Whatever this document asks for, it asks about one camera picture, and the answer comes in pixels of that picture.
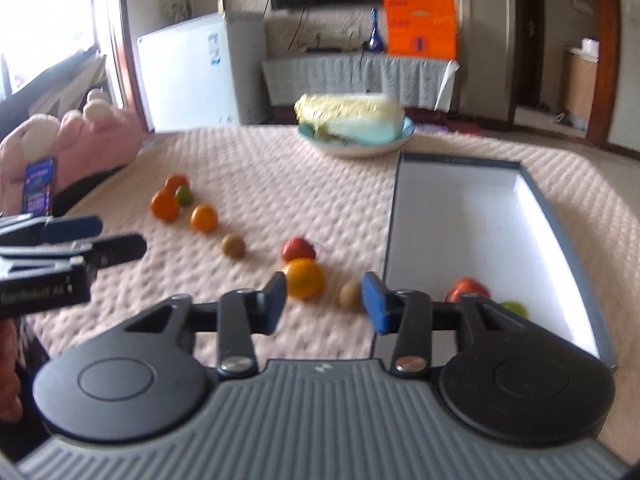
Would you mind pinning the pink plush toy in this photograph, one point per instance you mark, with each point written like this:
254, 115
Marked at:
80, 135

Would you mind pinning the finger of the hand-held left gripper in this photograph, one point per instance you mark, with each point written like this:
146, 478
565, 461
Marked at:
75, 227
117, 249

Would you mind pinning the napa cabbage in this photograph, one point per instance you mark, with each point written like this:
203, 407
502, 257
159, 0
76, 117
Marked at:
345, 115

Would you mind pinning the dark red rug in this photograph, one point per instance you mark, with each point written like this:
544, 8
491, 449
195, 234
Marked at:
445, 122

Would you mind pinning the red apple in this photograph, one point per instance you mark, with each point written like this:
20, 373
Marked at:
467, 288
298, 250

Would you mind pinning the green lime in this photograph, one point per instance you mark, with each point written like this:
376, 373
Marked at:
184, 195
515, 307

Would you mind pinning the light blue plate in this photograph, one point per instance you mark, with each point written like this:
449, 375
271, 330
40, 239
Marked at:
360, 147

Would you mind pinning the medium orange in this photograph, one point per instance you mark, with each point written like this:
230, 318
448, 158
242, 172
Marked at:
204, 218

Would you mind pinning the small tangerine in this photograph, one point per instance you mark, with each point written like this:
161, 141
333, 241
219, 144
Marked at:
164, 206

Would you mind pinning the orange cardboard box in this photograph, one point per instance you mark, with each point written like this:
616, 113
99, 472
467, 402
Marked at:
420, 27

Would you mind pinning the pink quilted blanket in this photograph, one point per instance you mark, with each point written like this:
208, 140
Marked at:
300, 190

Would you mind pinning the person's left hand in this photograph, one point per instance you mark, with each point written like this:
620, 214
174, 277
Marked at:
9, 375

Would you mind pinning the wooden cabinet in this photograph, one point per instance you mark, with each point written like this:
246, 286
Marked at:
580, 85

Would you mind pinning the white box with dark rim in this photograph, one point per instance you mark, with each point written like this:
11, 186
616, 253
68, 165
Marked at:
450, 220

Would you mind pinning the large orange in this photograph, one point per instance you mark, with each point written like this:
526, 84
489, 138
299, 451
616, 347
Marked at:
304, 278

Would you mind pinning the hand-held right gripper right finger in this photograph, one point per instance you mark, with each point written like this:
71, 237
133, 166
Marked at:
376, 305

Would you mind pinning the smartphone with lit screen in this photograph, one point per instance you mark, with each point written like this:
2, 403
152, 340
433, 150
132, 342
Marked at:
40, 187

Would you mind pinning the white chest freezer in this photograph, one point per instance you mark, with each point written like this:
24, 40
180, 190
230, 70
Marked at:
190, 80

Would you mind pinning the cloth-covered television cabinet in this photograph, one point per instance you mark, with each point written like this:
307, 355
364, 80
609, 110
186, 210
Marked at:
350, 77

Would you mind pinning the white cup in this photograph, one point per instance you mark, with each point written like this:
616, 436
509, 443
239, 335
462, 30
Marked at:
590, 45

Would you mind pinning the small red tomato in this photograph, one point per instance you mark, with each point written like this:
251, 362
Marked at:
175, 181

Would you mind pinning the blue glass bottle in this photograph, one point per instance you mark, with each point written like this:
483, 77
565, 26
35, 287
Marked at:
374, 37

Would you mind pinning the brown kiwi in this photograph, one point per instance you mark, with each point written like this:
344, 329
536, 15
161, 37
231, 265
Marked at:
350, 294
233, 246

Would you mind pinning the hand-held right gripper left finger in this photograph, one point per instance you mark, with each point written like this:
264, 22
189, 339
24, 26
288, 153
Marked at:
274, 305

